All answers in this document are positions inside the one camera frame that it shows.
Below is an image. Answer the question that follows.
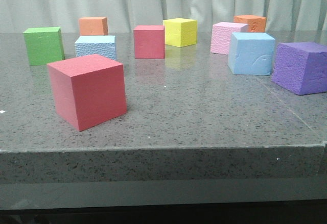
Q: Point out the grey-green curtain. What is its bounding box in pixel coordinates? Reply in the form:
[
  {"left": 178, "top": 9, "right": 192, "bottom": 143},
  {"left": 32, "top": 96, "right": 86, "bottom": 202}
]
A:
[{"left": 1, "top": 0, "right": 326, "bottom": 33}]

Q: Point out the orange foam cube left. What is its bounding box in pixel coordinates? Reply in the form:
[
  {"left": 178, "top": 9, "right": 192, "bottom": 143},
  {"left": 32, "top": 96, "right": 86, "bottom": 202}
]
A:
[{"left": 78, "top": 17, "right": 108, "bottom": 36}]

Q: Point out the purple foam cube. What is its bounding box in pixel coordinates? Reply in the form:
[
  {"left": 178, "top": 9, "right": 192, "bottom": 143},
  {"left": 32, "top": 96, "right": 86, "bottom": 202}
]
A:
[{"left": 271, "top": 42, "right": 326, "bottom": 95}]

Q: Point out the orange foam cube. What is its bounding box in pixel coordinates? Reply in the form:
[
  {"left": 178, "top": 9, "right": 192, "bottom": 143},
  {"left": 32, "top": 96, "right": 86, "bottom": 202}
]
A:
[
  {"left": 233, "top": 15, "right": 266, "bottom": 32},
  {"left": 78, "top": 17, "right": 108, "bottom": 36}
]

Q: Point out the large red foam cube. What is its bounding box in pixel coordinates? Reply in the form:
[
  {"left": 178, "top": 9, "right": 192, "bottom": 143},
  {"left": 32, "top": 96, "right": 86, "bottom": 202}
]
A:
[{"left": 47, "top": 54, "right": 127, "bottom": 131}]

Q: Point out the orange foam cube right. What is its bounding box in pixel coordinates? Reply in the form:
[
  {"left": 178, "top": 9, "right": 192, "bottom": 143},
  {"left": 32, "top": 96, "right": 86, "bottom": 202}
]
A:
[{"left": 233, "top": 15, "right": 266, "bottom": 32}]

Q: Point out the small red foam cube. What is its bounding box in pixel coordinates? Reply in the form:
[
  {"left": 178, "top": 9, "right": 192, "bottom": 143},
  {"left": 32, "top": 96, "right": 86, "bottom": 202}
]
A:
[{"left": 133, "top": 25, "right": 165, "bottom": 59}]

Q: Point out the pink foam cube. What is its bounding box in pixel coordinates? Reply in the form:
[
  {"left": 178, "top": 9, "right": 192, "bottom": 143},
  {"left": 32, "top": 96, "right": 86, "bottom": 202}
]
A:
[{"left": 210, "top": 22, "right": 248, "bottom": 55}]

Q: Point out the yellow foam cube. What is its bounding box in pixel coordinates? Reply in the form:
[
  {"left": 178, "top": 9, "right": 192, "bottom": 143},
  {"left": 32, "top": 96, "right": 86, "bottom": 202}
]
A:
[{"left": 162, "top": 18, "right": 198, "bottom": 47}]

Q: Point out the smooth light blue cube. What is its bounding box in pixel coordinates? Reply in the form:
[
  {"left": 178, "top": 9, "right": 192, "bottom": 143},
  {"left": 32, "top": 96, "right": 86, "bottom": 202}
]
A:
[{"left": 228, "top": 32, "right": 275, "bottom": 76}]

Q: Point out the textured light blue cube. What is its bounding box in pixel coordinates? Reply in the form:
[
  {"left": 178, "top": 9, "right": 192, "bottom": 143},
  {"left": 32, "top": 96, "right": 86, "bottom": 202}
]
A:
[{"left": 75, "top": 35, "right": 117, "bottom": 60}]

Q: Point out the green foam cube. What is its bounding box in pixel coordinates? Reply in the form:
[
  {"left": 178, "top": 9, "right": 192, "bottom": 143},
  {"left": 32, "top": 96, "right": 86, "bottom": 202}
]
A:
[{"left": 23, "top": 27, "right": 65, "bottom": 66}]

